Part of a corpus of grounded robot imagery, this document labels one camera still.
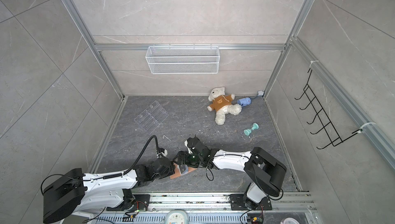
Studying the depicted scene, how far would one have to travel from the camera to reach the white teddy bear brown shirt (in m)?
1.00

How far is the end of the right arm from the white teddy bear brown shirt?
0.36 meters

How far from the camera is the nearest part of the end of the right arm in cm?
64
